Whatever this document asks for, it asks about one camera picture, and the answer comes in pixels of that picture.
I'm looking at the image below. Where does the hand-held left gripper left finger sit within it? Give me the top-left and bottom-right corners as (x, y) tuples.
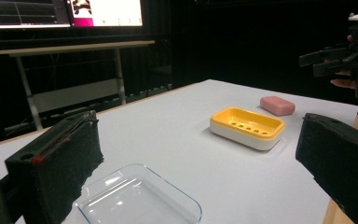
(4, 110), (105, 224)

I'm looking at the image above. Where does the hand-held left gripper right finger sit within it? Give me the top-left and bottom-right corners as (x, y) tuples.
(295, 112), (358, 224)

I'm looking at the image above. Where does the pink soap bar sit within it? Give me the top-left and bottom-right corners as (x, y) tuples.
(259, 95), (296, 118)

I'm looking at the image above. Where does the yellow and white soap dish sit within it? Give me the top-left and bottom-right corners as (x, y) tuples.
(209, 106), (286, 152)

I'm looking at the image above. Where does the black curtain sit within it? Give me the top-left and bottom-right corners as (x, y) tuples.
(143, 0), (358, 101)

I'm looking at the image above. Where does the clear glass dish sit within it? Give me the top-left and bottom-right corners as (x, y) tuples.
(73, 163), (203, 224)

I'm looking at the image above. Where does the white desk with metal legs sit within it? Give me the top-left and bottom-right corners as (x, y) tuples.
(0, 40), (157, 132)

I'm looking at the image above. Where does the white table sheet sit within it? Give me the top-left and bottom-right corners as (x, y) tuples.
(0, 78), (358, 224)

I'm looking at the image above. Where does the dark monitor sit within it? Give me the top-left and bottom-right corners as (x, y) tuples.
(0, 0), (73, 31)

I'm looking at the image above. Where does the bright monitor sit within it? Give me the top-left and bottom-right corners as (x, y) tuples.
(69, 0), (145, 28)

